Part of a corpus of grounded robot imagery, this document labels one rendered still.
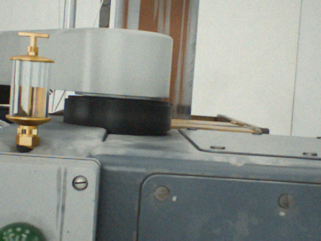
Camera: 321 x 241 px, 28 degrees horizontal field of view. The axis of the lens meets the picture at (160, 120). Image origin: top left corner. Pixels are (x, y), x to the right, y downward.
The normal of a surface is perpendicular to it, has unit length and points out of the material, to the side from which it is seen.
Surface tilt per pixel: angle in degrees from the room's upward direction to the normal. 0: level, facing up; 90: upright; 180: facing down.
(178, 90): 90
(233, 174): 79
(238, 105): 90
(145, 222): 90
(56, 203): 90
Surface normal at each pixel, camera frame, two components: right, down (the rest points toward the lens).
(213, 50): 0.04, 0.06
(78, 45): -0.75, -0.02
